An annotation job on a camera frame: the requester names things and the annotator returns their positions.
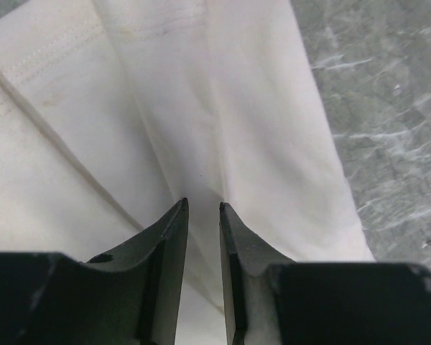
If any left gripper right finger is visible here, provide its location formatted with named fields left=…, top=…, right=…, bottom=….
left=220, top=203, right=431, bottom=344

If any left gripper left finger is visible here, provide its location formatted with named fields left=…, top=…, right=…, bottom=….
left=0, top=199, right=189, bottom=344

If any white t shirt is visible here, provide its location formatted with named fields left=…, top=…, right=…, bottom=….
left=0, top=1, right=373, bottom=344

